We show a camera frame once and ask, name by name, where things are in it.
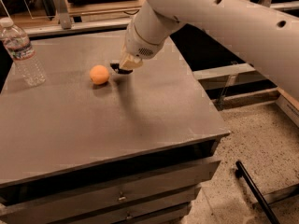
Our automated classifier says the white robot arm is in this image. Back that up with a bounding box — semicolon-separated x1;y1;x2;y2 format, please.
120;0;299;100

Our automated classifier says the orange fruit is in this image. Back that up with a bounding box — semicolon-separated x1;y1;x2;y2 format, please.
90;65;109;85

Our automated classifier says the black rxbar chocolate wrapper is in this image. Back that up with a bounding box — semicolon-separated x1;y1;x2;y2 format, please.
110;63;133;75

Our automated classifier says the black bar on floor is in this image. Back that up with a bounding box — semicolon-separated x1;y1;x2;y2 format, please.
235;161;280;224

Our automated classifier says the grey drawer cabinet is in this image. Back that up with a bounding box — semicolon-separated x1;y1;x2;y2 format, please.
0;138;222;224

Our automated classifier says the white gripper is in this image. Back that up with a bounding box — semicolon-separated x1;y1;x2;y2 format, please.
120;16;164;71

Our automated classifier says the metal railing frame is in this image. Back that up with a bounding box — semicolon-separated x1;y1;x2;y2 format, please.
24;0;299;37

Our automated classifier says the clear plastic water bottle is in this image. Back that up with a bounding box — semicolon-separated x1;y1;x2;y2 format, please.
0;17;46;87

